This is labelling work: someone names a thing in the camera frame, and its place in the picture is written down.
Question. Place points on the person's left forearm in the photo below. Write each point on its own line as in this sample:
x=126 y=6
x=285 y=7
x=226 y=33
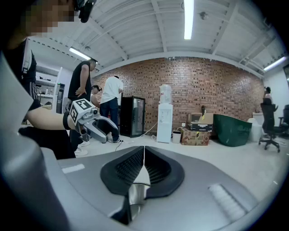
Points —
x=45 y=118

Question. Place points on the clear water jug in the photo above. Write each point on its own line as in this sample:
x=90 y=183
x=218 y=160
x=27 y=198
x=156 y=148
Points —
x=166 y=94

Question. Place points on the person's head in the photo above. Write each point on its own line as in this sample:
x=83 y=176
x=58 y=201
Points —
x=40 y=15

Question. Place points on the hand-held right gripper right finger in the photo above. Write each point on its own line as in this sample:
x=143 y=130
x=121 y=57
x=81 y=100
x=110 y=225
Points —
x=203 y=191

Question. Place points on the black head-mounted camera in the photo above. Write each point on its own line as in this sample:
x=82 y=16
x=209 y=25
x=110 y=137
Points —
x=84 y=10

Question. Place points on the small white waste bin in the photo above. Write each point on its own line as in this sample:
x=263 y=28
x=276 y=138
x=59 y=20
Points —
x=176 y=137

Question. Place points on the black office chair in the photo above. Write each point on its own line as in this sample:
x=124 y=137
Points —
x=283 y=121
x=268 y=119

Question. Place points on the white storage shelf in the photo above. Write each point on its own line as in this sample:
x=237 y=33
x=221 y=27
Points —
x=48 y=79

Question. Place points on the printed cardboard box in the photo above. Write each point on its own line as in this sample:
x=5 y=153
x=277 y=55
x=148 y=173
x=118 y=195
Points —
x=194 y=137

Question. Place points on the plain brown cardboard box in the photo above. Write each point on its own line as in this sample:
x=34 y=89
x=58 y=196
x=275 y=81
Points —
x=207 y=117

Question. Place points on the person's black striped shirt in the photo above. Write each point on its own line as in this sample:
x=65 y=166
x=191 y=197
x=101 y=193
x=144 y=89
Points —
x=13 y=67

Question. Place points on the black glass-door fridge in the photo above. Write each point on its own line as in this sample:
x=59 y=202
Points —
x=128 y=117

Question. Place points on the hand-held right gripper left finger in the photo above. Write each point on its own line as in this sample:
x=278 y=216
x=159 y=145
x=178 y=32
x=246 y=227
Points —
x=90 y=180

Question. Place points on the black wrist watch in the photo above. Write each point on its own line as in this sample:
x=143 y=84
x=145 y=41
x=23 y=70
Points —
x=66 y=120

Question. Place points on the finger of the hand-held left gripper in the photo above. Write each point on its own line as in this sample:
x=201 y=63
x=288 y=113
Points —
x=106 y=125
x=97 y=135

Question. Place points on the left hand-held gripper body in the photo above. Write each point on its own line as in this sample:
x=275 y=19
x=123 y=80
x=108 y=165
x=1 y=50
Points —
x=77 y=110

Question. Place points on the dark bottle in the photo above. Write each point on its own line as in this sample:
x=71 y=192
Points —
x=203 y=109

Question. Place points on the ceiling tube light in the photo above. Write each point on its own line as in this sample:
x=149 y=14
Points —
x=188 y=20
x=274 y=63
x=79 y=53

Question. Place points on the white water dispenser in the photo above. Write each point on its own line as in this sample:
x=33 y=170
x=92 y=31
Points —
x=164 y=124

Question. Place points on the person's black shorts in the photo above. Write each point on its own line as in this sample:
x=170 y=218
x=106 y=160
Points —
x=52 y=142

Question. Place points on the flat black box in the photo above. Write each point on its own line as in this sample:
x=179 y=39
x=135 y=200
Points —
x=201 y=127

